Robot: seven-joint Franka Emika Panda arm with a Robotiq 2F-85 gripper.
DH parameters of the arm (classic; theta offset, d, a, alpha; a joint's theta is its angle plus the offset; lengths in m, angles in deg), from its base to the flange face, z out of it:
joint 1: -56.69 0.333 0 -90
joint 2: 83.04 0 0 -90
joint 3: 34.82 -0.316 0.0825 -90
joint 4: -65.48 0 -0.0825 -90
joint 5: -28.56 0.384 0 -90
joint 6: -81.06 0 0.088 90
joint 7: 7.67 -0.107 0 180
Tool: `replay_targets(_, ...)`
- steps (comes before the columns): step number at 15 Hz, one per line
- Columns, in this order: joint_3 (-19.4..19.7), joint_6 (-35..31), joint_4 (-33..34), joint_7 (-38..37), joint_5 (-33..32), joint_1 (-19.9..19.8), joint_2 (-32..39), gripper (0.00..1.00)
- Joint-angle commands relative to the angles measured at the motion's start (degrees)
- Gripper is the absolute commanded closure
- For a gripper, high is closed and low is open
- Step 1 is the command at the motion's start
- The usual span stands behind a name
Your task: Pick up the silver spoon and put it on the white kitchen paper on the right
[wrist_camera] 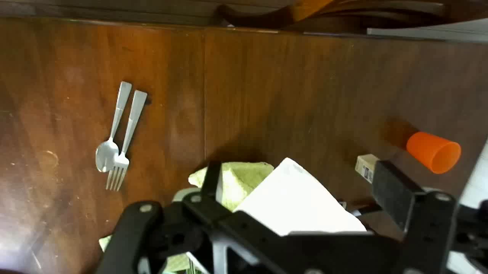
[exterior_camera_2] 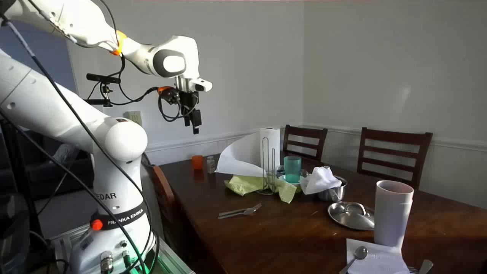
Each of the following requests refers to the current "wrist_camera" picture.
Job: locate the orange plastic cup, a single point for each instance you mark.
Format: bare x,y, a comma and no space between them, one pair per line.
435,152

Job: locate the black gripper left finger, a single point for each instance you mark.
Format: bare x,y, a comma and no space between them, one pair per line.
126,251

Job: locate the silver fork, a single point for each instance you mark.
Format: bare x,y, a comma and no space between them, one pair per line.
118,174

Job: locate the green cloth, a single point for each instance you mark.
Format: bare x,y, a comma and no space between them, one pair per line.
238,180

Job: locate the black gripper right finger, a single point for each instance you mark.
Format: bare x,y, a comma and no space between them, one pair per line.
428,219

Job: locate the small white box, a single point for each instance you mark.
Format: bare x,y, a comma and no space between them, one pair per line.
365,166

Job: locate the silver spoon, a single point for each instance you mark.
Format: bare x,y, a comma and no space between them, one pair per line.
106,152

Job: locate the white paper towel roll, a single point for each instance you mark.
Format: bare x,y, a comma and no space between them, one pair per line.
292,201

